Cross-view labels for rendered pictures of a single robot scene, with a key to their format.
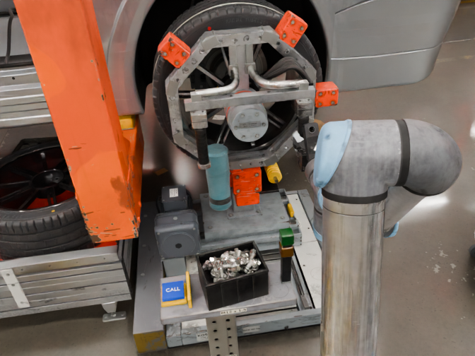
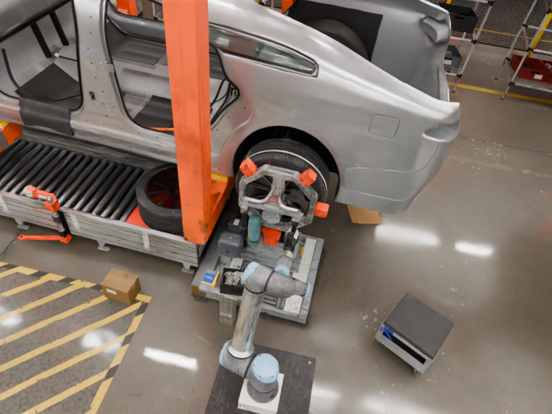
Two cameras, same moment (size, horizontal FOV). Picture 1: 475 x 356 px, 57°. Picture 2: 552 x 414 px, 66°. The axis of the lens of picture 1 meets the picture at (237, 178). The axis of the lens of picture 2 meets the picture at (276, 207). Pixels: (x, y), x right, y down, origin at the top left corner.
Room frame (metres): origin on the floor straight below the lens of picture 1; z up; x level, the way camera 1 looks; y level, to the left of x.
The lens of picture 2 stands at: (-0.57, -0.58, 2.95)
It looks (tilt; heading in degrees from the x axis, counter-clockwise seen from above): 45 degrees down; 15
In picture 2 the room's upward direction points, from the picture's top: 8 degrees clockwise
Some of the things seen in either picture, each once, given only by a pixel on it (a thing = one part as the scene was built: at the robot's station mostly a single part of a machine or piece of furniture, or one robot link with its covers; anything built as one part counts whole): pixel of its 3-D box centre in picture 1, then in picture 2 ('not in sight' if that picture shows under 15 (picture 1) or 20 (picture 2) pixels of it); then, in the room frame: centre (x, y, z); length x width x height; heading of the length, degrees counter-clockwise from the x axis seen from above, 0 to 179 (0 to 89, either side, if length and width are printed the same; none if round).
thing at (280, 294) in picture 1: (226, 291); (232, 287); (0.97, 0.06, 0.44); 0.43 x 0.17 x 0.03; 96
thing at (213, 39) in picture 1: (242, 104); (277, 200); (1.50, -0.03, 0.85); 0.54 x 0.07 x 0.54; 96
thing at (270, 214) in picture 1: (241, 191); (275, 232); (1.66, -0.02, 0.32); 0.40 x 0.30 x 0.28; 96
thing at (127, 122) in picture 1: (118, 118); (221, 172); (1.73, 0.50, 0.71); 0.14 x 0.14 x 0.05; 6
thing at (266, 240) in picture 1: (243, 221); (273, 246); (1.66, -0.02, 0.13); 0.50 x 0.36 x 0.10; 96
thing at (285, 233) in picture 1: (286, 236); not in sight; (0.99, -0.14, 0.64); 0.04 x 0.04 x 0.04; 6
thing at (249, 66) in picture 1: (275, 66); (290, 196); (1.38, -0.15, 1.03); 0.19 x 0.18 x 0.11; 6
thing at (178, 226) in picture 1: (179, 224); (235, 236); (1.53, 0.28, 0.26); 0.42 x 0.18 x 0.35; 6
